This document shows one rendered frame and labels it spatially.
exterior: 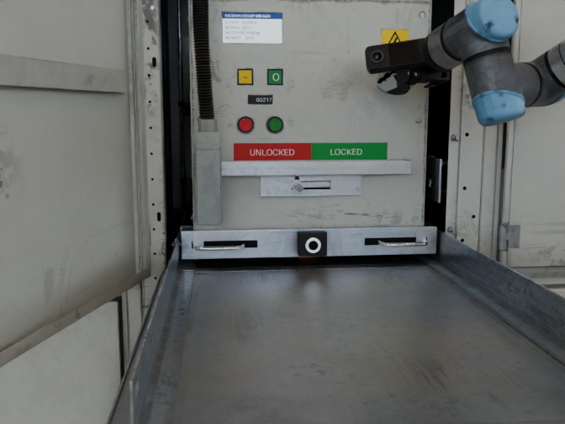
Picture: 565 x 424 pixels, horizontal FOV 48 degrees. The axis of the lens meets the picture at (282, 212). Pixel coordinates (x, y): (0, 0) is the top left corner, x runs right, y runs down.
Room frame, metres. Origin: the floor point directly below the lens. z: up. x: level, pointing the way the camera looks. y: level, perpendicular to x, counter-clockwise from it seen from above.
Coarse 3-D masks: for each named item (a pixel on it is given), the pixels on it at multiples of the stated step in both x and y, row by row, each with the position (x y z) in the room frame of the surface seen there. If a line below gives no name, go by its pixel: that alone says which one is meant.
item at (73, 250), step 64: (0, 0) 0.87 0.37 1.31; (64, 0) 1.03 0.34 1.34; (0, 64) 0.83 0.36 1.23; (64, 64) 0.98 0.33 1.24; (128, 64) 1.24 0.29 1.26; (0, 128) 0.85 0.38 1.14; (64, 128) 1.01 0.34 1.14; (128, 128) 1.23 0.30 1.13; (0, 192) 0.85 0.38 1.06; (64, 192) 1.00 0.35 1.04; (128, 192) 1.22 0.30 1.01; (0, 256) 0.84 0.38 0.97; (64, 256) 0.99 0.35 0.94; (128, 256) 1.21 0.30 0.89; (0, 320) 0.83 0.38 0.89; (64, 320) 0.93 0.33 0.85
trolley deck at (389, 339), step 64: (192, 320) 0.95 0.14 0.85; (256, 320) 0.95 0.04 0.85; (320, 320) 0.95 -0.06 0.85; (384, 320) 0.95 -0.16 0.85; (448, 320) 0.95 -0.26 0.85; (128, 384) 0.71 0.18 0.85; (192, 384) 0.71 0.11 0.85; (256, 384) 0.71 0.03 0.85; (320, 384) 0.71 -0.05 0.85; (384, 384) 0.71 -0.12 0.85; (448, 384) 0.71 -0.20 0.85; (512, 384) 0.71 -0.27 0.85
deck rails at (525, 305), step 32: (448, 256) 1.27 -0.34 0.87; (480, 256) 1.12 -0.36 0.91; (160, 288) 0.89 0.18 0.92; (192, 288) 1.12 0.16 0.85; (480, 288) 1.11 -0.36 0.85; (512, 288) 0.99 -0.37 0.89; (544, 288) 0.89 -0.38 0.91; (160, 320) 0.85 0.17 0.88; (512, 320) 0.94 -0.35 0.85; (544, 320) 0.88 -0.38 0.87; (160, 352) 0.80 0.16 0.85; (160, 384) 0.70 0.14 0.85; (160, 416) 0.62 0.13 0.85
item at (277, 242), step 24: (192, 240) 1.28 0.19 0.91; (216, 240) 1.28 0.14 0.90; (240, 240) 1.29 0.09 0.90; (264, 240) 1.29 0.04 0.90; (288, 240) 1.30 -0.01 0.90; (336, 240) 1.31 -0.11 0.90; (360, 240) 1.31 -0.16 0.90; (384, 240) 1.32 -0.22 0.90; (408, 240) 1.32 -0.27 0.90; (432, 240) 1.33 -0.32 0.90
